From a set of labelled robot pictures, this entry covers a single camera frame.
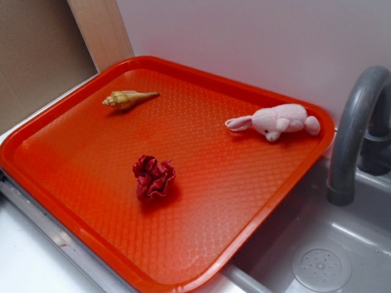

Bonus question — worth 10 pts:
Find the orange plastic serving tray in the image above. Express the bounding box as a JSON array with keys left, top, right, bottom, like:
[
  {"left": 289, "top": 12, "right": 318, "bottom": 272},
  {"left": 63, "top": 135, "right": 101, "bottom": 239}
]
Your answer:
[{"left": 1, "top": 57, "right": 334, "bottom": 292}]

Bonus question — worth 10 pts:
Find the brown cardboard panel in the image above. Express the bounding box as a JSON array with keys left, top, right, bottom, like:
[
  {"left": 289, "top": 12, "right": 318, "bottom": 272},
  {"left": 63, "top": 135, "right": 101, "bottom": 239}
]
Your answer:
[{"left": 1, "top": 1, "right": 97, "bottom": 133}]

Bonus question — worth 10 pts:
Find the light wooden board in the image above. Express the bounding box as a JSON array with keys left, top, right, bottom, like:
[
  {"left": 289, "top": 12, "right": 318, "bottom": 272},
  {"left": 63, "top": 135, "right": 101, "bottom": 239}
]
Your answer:
[{"left": 68, "top": 0, "right": 134, "bottom": 72}]

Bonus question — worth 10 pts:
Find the tan spiral seashell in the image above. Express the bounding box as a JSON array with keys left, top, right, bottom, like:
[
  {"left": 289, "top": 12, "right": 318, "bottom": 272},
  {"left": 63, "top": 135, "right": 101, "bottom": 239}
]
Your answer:
[{"left": 102, "top": 90, "right": 161, "bottom": 110}]

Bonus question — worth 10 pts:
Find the pink plush bunny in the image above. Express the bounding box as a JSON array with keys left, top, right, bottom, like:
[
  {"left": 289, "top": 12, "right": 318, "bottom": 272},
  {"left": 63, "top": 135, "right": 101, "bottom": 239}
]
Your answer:
[{"left": 225, "top": 104, "right": 321, "bottom": 142}]

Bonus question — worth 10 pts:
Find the grey toy faucet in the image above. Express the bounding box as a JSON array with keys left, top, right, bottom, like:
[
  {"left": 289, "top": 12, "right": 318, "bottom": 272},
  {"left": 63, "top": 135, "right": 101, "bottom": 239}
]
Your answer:
[{"left": 327, "top": 65, "right": 390, "bottom": 206}]

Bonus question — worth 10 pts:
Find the grey plastic toy sink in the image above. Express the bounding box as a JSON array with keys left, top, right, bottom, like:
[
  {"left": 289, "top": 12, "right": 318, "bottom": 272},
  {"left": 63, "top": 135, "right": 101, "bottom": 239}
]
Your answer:
[{"left": 1, "top": 159, "right": 390, "bottom": 292}]

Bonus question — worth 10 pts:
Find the round grey sink drain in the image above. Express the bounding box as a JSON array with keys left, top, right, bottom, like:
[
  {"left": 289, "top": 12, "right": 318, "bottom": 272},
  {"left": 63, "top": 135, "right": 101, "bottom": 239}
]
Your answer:
[{"left": 291, "top": 242, "right": 352, "bottom": 292}]

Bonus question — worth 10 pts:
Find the dark red fabric scrunchie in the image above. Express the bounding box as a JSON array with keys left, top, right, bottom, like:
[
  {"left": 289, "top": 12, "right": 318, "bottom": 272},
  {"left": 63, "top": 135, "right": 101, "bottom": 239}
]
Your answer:
[{"left": 133, "top": 155, "right": 176, "bottom": 202}]

